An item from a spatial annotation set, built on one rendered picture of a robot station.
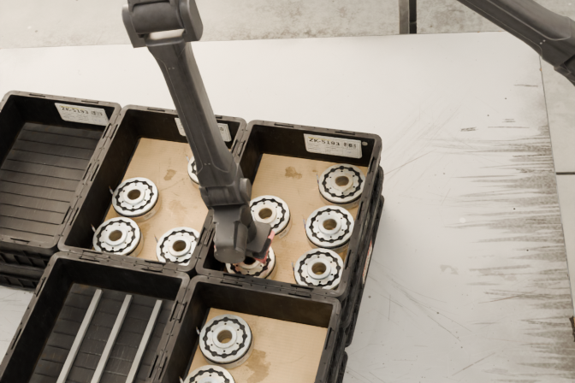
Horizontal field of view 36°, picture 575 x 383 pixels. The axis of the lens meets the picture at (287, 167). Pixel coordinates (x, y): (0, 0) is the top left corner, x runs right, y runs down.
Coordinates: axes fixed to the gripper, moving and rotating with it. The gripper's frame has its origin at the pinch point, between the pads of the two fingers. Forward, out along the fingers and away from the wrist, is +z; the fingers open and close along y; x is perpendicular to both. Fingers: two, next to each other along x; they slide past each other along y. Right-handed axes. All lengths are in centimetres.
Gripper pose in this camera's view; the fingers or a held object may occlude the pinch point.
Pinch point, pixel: (249, 255)
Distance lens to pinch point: 181.8
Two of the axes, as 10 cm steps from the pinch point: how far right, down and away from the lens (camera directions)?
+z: 1.3, 5.7, 8.1
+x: 3.3, -8.0, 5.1
